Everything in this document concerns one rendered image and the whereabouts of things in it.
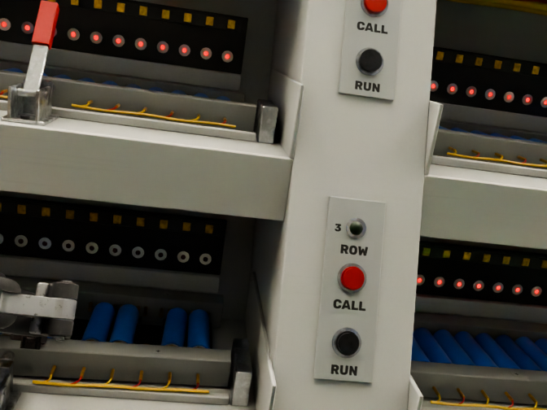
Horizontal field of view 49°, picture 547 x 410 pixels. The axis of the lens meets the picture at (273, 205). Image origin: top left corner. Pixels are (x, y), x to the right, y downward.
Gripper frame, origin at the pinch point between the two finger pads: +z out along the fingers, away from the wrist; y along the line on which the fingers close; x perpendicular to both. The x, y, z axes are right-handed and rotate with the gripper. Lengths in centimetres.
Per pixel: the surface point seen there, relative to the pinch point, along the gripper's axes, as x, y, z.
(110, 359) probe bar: -2.3, 6.8, 3.0
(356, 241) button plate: 6.7, 22.7, -4.3
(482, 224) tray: 9.1, 32.4, -3.3
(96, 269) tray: 5.3, 3.5, 12.7
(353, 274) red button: 4.4, 22.6, -4.4
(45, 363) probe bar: -2.9, 2.4, 3.1
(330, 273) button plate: 4.4, 21.1, -4.0
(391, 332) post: 0.9, 25.8, -3.2
